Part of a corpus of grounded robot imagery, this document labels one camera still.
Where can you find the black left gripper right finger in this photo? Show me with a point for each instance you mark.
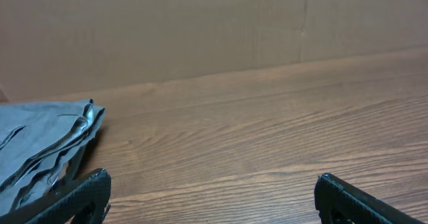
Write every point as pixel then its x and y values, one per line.
pixel 340 202

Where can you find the folded grey shorts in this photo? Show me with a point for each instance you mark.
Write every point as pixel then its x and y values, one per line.
pixel 42 144

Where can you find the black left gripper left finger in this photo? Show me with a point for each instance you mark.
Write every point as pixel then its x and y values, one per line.
pixel 82 201

